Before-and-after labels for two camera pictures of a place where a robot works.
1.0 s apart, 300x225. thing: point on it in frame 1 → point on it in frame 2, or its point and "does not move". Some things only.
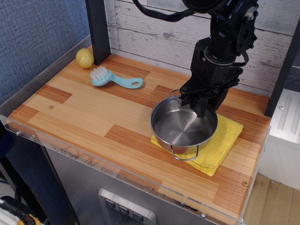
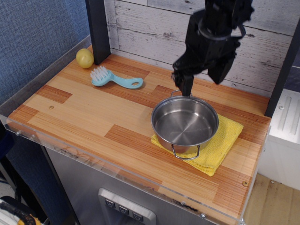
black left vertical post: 96,12 does not move
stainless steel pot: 178,128 does not move
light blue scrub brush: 101,76 does not move
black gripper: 207,82 → 202,52
